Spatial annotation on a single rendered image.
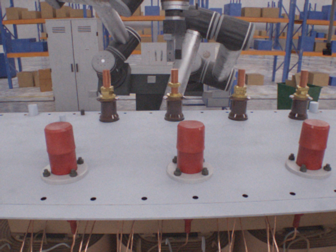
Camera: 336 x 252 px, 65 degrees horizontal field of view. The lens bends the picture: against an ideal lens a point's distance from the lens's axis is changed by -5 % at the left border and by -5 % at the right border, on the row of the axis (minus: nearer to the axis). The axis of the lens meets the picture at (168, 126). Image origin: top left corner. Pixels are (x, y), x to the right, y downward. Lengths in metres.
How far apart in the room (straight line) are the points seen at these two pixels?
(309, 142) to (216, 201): 0.30
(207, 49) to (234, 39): 4.46
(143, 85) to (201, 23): 1.43
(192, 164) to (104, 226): 0.39
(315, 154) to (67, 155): 0.63
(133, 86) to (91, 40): 2.98
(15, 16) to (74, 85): 4.43
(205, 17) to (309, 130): 0.91
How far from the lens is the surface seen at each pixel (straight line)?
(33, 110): 1.34
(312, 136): 0.77
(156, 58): 5.86
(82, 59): 5.74
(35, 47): 9.59
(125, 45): 2.41
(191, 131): 0.66
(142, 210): 0.61
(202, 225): 0.94
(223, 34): 1.48
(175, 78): 1.11
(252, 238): 1.02
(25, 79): 9.99
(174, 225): 0.93
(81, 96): 5.87
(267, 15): 9.41
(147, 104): 3.33
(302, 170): 0.79
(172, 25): 1.04
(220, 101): 5.47
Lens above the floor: 1.72
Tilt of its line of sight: 19 degrees down
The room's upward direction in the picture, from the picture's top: straight up
